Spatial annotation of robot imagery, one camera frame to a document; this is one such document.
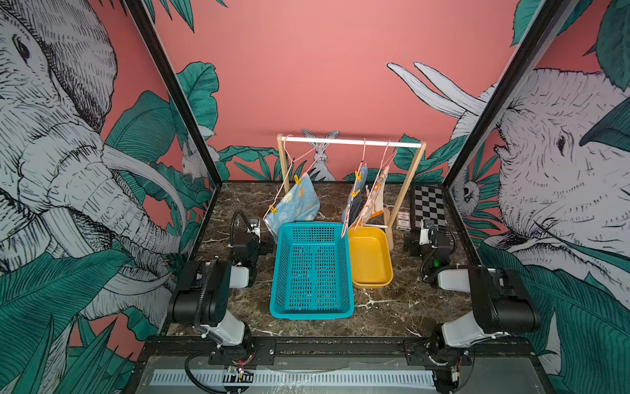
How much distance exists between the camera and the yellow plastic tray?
90 centimetres

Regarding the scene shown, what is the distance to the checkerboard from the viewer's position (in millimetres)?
1063

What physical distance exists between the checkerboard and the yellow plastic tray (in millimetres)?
187
